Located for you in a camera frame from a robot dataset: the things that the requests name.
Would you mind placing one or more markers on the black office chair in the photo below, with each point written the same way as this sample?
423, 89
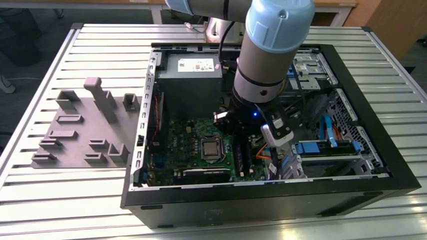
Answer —
20, 37

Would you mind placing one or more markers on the silver disk bay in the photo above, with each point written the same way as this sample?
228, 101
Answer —
333, 160

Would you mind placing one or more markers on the grey parts rack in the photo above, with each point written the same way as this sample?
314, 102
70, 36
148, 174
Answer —
82, 125

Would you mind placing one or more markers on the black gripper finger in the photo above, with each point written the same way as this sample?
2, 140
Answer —
220, 118

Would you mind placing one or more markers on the wooden cabinet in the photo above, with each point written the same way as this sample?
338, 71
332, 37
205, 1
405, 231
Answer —
396, 22

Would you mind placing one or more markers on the black PC case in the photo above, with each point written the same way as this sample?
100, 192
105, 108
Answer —
266, 200

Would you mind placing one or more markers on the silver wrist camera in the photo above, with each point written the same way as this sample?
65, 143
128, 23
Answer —
276, 138

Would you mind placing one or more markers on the silver CPU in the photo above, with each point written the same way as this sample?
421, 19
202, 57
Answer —
209, 149

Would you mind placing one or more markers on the blue drive bay latch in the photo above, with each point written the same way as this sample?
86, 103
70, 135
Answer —
290, 72

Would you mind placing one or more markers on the white frame desk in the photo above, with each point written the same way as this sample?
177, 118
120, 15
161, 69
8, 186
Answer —
344, 15

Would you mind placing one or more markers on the grey power supply unit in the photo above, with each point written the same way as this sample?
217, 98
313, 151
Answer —
186, 95

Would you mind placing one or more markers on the hard disk in blue carrier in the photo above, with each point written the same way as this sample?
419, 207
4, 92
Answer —
309, 148

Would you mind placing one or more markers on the CPU socket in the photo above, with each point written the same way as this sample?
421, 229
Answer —
210, 137

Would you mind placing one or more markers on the green motherboard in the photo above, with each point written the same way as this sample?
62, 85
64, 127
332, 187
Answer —
186, 150

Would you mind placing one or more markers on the metal drive cage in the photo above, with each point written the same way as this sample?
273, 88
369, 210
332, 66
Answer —
313, 82

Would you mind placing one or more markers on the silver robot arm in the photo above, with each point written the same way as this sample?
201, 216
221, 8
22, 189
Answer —
266, 62

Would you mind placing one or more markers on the black graphics card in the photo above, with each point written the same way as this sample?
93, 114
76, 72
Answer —
202, 173

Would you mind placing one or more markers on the black camera bracket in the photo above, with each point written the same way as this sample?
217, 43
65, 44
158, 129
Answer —
281, 130

